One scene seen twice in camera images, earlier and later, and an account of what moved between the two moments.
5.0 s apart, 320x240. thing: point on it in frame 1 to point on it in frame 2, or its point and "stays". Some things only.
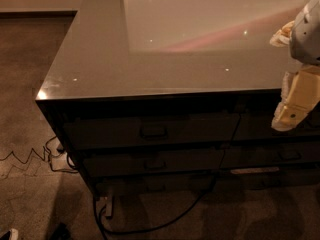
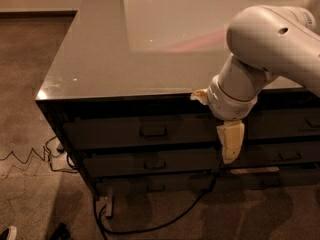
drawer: [270, 154] stays
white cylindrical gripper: [306, 37] to [227, 104]
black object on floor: [61, 233] stays
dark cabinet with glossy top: [174, 91] stays
